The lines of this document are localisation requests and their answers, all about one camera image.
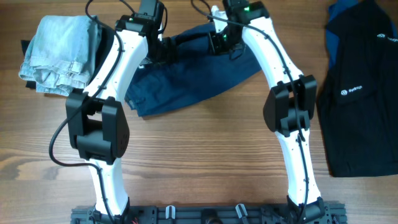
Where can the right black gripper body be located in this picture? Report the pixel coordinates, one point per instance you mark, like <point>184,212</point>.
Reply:
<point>224,43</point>

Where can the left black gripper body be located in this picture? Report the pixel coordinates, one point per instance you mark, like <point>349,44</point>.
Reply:
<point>163,52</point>

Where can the dark blue shorts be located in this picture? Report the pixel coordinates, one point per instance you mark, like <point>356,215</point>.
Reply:
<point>196,76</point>

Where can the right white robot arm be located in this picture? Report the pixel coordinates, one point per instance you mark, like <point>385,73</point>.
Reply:
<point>289,106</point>

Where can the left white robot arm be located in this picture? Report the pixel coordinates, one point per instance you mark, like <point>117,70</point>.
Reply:
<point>96,122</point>

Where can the folded black garment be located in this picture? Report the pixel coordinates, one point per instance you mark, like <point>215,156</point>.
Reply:
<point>104,47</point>

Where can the folded light blue jeans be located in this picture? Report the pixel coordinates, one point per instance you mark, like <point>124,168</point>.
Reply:
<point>62,54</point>

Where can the blue garment under shirt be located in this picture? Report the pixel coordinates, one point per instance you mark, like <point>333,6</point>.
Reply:
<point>360,18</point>

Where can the black logo shirt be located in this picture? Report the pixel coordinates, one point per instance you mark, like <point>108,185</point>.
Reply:
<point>357,108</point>

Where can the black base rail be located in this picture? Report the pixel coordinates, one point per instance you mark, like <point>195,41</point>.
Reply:
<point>269,213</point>

